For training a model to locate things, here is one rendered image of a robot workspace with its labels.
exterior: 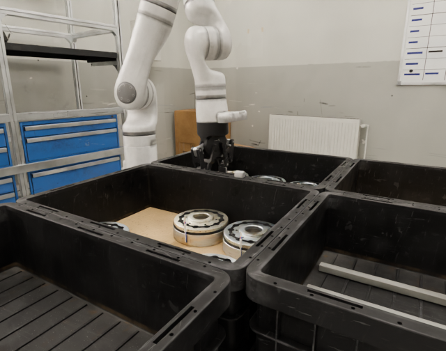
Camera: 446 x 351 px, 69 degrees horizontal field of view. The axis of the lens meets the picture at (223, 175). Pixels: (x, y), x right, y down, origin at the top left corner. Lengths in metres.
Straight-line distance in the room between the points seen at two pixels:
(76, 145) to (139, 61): 1.78
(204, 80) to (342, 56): 3.01
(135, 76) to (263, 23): 3.30
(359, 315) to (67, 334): 0.31
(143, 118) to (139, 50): 0.18
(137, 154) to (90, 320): 0.56
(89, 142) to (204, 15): 1.99
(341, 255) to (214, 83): 0.43
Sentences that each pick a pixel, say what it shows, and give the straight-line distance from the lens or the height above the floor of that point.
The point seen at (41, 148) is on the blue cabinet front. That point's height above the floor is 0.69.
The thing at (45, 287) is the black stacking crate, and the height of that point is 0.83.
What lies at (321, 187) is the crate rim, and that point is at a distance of 0.59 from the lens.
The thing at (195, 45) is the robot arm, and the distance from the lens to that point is 0.74.
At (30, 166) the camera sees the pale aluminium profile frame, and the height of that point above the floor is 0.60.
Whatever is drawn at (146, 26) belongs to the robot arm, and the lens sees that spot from 0.90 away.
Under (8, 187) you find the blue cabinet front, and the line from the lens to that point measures 2.47.
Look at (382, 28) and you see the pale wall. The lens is 3.62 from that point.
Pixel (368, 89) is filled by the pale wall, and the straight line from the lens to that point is 3.60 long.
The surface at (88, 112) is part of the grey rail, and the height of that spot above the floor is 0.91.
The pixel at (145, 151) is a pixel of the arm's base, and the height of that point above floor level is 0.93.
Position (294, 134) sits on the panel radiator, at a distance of 3.75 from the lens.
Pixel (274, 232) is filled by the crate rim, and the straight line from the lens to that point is 0.40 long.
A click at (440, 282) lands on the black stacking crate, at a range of 0.58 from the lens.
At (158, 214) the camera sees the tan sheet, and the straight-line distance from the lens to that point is 0.73.
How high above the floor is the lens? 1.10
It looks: 15 degrees down
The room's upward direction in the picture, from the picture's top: straight up
